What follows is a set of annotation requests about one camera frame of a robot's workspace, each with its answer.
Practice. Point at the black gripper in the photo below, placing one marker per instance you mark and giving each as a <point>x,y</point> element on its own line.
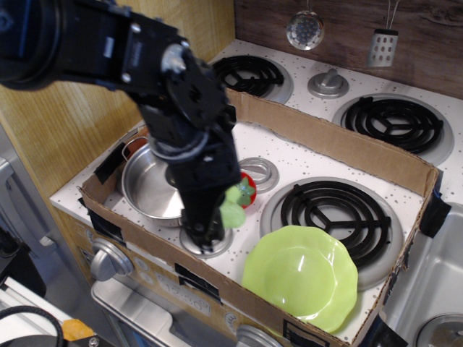
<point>203,164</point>

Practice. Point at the green toy broccoli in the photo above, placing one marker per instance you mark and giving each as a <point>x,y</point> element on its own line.
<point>233,215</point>

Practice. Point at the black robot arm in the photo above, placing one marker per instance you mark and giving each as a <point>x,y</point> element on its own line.
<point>183,104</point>

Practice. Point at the front silver stove knob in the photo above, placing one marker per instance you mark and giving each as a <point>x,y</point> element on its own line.
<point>217,248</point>

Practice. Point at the silver stove knob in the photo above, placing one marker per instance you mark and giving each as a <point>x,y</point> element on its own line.
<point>328,85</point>
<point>263,172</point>
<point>217,248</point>

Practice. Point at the red toy tomato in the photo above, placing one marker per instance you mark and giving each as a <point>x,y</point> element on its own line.
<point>247,191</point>

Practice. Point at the small steel pot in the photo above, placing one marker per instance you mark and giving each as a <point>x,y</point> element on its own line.
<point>148,186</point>

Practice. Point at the centre silver stove knob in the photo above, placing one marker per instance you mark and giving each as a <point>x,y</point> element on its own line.
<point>263,172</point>

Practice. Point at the brown cardboard fence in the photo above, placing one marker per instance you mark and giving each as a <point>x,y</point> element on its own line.
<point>301,146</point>

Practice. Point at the light green plastic plate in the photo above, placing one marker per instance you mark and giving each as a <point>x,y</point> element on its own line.
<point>305,272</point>

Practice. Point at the silver oven dial knob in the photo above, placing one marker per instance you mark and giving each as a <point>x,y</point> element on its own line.
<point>109,261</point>

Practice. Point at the front right black burner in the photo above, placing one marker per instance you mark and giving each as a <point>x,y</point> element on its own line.
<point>351,213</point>

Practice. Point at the black burner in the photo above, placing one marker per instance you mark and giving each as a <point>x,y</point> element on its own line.
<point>351,213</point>
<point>401,121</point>
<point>257,76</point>

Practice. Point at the back left black burner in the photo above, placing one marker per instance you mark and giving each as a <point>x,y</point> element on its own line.
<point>257,76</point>

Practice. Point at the orange yellow plastic piece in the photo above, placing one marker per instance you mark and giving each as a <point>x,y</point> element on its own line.
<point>74,329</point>

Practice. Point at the back silver stove knob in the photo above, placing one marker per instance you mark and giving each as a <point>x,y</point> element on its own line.
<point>328,85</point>

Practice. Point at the back right black burner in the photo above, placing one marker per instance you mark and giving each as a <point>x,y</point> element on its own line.
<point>401,121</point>

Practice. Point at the hanging round metal strainer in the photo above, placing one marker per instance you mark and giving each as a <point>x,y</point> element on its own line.
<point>306,29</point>

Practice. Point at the steel sink basin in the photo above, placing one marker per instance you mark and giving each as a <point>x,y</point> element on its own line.
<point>425,304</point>

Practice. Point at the hanging metal grater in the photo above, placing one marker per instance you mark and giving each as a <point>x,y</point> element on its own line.
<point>384,41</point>

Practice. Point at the silver oven door handle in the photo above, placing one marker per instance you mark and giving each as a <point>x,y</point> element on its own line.
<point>144,318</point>

